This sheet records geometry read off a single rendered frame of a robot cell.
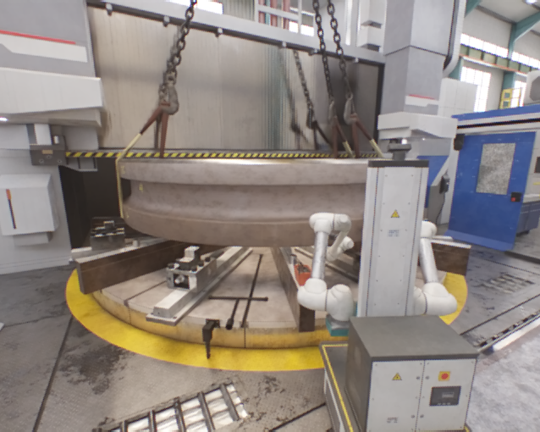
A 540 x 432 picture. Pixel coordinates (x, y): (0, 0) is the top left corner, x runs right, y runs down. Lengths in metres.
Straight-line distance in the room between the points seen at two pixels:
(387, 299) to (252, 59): 5.28
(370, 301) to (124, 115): 4.77
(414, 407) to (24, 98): 3.93
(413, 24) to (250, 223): 5.28
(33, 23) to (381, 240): 3.98
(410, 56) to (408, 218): 5.22
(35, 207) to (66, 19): 2.60
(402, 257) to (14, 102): 3.61
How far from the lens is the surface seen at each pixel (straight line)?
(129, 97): 5.54
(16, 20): 4.29
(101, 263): 3.70
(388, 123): 6.62
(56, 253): 5.84
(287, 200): 2.99
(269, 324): 2.74
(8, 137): 4.71
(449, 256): 4.31
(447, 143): 8.76
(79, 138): 4.57
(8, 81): 3.73
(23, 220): 5.38
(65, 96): 3.63
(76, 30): 4.22
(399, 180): 1.79
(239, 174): 2.85
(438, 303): 2.27
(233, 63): 6.07
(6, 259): 6.00
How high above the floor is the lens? 1.80
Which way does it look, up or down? 12 degrees down
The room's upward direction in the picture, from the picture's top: straight up
